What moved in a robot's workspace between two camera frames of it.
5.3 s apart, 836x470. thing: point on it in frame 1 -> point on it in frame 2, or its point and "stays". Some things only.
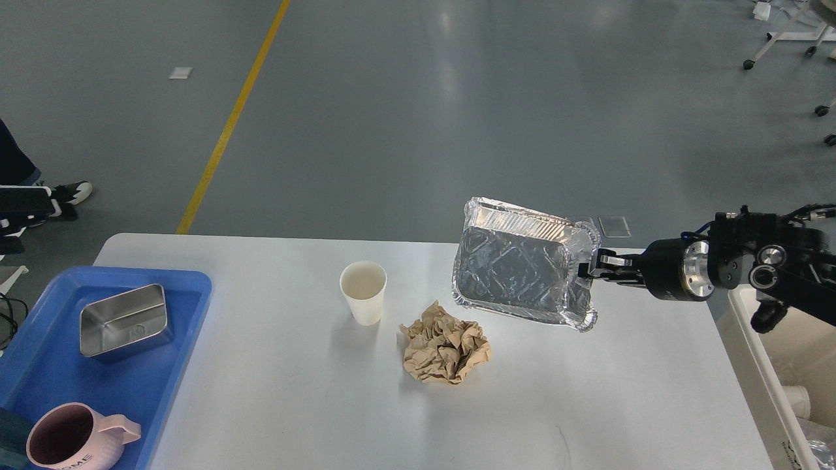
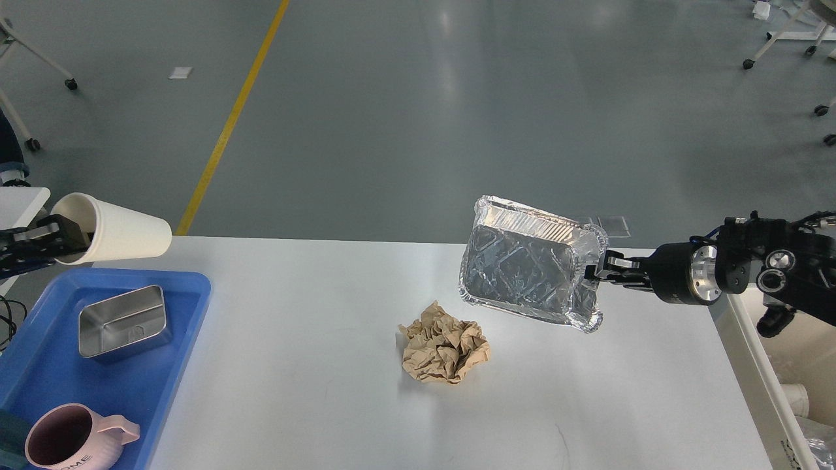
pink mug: x=74 y=436 stays
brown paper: x=442 y=347 stays
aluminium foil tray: x=516 y=262 stays
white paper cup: x=363 y=283 -> x=115 y=234
